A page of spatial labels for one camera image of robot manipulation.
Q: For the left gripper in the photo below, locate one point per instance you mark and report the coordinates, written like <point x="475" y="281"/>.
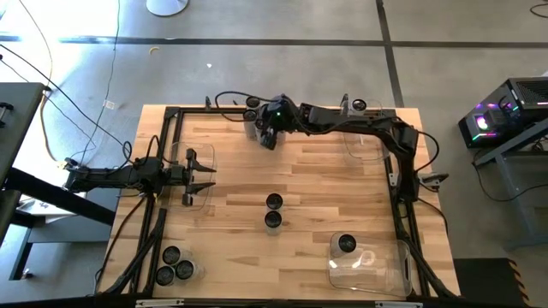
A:
<point x="175" y="176"/>

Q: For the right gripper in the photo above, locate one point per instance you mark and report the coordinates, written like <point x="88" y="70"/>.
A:
<point x="278" y="113"/>

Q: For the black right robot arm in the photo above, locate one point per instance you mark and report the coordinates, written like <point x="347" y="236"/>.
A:
<point x="325" y="116"/>

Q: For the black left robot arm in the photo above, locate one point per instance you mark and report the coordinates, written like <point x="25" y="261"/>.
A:
<point x="111" y="176"/>

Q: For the clear plastic bin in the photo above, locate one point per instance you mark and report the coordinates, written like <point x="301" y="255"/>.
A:
<point x="377" y="274"/>
<point x="203" y="149"/>
<point x="364" y="149"/>

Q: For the black table clamp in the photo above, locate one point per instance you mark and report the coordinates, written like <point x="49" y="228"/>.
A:
<point x="208" y="102"/>
<point x="343" y="99"/>

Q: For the white floor tag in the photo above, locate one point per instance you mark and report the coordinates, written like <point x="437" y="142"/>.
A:
<point x="109" y="104"/>

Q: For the yellow tape scrap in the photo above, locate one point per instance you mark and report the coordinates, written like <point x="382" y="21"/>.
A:
<point x="153" y="50"/>

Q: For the white paper sheets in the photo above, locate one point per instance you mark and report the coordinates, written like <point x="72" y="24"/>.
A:
<point x="40" y="207"/>

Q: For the white round stand base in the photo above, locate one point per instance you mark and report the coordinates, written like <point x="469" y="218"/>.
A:
<point x="167" y="6"/>

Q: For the dark grey side desk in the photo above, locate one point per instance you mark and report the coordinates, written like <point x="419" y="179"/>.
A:
<point x="17" y="120"/>

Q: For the grey metal stand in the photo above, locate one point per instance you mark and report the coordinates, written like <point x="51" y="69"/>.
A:
<point x="511" y="192"/>

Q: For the black case hazard stripes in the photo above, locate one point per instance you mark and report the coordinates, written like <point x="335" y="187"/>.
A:
<point x="484" y="282"/>

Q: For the black desktop computer RGB lights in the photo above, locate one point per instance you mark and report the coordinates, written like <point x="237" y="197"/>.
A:
<point x="526" y="94"/>

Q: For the white edge bracket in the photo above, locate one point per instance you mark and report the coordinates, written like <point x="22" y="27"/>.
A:
<point x="398" y="304"/>
<point x="159" y="303"/>

